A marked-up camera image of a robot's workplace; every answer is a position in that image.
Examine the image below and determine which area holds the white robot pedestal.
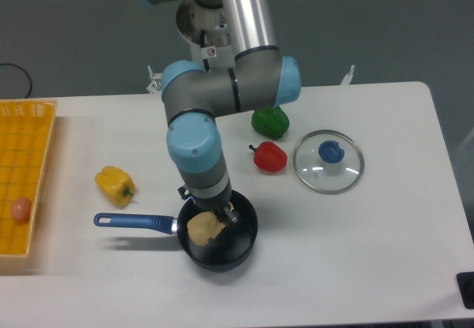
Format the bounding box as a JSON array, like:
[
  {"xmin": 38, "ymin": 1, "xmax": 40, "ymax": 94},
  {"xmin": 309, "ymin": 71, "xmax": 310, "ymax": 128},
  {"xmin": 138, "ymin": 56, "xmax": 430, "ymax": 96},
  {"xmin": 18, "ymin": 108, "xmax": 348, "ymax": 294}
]
[{"xmin": 176, "ymin": 0, "xmax": 235, "ymax": 70}]

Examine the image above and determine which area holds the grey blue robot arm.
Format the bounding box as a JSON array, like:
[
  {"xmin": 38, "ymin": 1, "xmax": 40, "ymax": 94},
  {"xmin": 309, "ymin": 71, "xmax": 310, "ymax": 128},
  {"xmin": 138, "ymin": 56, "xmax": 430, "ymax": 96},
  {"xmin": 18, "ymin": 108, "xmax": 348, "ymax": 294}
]
[{"xmin": 146, "ymin": 0, "xmax": 301, "ymax": 224}]

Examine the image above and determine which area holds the glass lid blue knob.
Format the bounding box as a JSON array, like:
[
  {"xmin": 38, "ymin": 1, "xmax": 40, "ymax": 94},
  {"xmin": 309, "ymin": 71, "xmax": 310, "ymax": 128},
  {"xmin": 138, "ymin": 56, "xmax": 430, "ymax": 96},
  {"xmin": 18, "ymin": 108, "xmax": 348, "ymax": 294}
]
[{"xmin": 292, "ymin": 130, "xmax": 365, "ymax": 195}]

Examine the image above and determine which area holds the green bell pepper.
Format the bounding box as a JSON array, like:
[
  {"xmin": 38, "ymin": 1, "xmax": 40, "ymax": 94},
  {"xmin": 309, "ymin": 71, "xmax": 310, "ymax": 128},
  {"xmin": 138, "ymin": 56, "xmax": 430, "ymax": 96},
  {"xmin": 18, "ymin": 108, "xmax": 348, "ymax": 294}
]
[{"xmin": 251, "ymin": 106, "xmax": 290, "ymax": 140}]

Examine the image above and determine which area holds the black device at table edge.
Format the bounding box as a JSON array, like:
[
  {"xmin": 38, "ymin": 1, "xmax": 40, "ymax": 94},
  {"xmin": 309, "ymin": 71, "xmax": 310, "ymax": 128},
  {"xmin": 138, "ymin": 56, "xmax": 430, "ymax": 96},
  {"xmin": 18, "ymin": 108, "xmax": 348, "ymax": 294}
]
[{"xmin": 456, "ymin": 272, "xmax": 474, "ymax": 309}]

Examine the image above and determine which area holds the black cable on floor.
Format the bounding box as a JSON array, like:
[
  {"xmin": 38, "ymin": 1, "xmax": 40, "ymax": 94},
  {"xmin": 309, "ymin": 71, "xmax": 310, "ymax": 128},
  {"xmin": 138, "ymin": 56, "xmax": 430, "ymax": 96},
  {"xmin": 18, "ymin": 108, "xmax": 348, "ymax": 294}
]
[{"xmin": 0, "ymin": 63, "xmax": 33, "ymax": 99}]

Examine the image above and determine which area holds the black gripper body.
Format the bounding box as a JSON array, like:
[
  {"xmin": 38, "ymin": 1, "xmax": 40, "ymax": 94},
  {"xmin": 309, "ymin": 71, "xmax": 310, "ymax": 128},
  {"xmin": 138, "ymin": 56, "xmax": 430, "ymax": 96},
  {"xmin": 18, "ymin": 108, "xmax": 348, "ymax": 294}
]
[{"xmin": 178, "ymin": 185, "xmax": 233, "ymax": 215}]

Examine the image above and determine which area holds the yellow plastic basket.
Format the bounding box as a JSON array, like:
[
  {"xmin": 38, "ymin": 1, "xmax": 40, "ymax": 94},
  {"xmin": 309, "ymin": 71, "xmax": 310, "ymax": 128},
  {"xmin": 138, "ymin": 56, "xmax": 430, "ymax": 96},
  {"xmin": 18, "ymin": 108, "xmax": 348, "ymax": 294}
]
[{"xmin": 1, "ymin": 98, "xmax": 57, "ymax": 258}]

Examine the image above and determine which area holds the beige bread roll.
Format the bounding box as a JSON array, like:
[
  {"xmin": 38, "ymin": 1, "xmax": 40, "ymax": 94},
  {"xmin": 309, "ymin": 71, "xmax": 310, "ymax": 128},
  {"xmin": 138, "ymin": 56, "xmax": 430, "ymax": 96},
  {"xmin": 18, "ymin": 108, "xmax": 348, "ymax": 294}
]
[{"xmin": 187, "ymin": 210, "xmax": 228, "ymax": 247}]

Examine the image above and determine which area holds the yellow bell pepper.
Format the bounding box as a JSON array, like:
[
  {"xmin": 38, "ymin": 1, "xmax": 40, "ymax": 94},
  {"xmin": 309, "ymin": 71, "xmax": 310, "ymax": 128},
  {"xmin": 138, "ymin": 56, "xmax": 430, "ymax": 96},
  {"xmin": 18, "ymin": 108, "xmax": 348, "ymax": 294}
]
[{"xmin": 95, "ymin": 166, "xmax": 136, "ymax": 208}]

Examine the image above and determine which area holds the brown egg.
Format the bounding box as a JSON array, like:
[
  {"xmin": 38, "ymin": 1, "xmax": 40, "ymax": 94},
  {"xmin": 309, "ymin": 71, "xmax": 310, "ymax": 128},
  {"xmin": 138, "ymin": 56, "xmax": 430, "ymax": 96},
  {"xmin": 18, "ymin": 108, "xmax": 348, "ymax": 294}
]
[{"xmin": 10, "ymin": 196, "xmax": 32, "ymax": 224}]

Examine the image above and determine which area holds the red bell pepper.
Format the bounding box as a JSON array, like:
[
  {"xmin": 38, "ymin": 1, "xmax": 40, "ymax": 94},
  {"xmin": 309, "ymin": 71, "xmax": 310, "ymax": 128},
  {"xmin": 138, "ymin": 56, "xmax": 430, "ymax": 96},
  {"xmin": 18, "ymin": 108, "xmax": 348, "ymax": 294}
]
[{"xmin": 248, "ymin": 141, "xmax": 288, "ymax": 174}]

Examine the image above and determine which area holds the dark blue saucepan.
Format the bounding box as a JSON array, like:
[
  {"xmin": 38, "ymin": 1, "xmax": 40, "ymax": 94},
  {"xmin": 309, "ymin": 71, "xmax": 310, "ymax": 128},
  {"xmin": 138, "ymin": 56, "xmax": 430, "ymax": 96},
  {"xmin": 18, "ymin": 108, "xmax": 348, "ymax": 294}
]
[{"xmin": 93, "ymin": 190, "xmax": 258, "ymax": 272}]

